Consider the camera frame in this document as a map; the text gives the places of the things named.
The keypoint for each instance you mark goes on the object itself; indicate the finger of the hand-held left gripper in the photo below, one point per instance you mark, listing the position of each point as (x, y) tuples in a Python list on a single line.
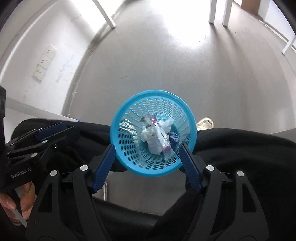
[(67, 136), (52, 129)]

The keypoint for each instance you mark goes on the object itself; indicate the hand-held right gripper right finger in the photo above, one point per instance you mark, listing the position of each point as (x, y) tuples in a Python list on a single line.
[(190, 166)]

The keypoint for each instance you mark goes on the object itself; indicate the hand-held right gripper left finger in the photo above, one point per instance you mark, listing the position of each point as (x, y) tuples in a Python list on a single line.
[(104, 166)]

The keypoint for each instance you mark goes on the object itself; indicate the clear wrapper with pink print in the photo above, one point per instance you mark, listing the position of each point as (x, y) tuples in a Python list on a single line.
[(167, 149)]

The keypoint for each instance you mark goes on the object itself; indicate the blue plastic mesh basket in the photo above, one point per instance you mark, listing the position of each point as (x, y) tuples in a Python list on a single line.
[(129, 143)]

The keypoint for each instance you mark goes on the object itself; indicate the white plastic bag red print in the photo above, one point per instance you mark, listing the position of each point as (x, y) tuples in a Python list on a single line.
[(155, 138)]

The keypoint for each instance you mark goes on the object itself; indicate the red snack wrapper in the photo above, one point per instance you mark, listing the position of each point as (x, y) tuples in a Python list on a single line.
[(153, 119)]

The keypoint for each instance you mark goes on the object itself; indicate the person's left hand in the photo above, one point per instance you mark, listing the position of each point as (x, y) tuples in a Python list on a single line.
[(29, 194)]

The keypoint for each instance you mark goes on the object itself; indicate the light shoe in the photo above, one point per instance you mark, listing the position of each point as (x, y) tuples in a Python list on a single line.
[(204, 122)]

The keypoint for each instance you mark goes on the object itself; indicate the person's black pants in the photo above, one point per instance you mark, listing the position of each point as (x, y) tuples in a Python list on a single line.
[(242, 157)]

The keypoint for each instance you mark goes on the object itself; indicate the black chair seat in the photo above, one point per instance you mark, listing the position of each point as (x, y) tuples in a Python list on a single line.
[(129, 223)]

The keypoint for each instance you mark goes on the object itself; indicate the white table leg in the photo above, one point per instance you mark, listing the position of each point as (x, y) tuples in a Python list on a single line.
[(214, 10), (227, 11), (289, 45), (104, 13)]

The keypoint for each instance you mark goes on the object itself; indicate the brown board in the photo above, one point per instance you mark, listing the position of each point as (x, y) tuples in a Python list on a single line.
[(251, 4)]

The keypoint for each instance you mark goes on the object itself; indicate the white wall socket panel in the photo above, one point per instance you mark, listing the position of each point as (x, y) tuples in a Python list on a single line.
[(45, 63)]

